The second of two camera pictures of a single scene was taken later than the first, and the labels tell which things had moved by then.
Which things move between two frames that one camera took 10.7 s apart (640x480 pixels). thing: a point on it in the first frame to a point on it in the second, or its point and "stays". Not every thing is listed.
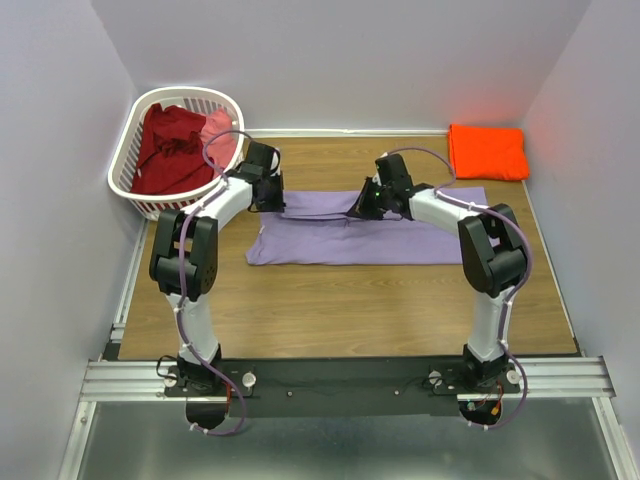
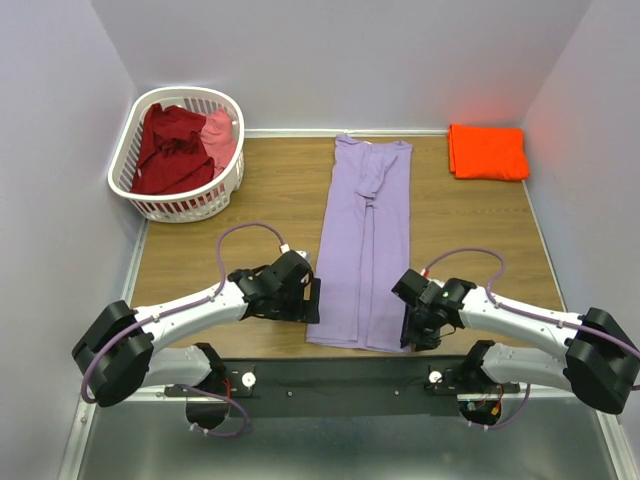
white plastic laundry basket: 128,143 stays
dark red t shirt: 173,156 stays
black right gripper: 360,209 to 423,339
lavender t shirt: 315,229 to 367,244
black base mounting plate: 341,388 stays
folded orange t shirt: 488,152 stays
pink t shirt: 222,149 stays
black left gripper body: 271,173 to 290,304
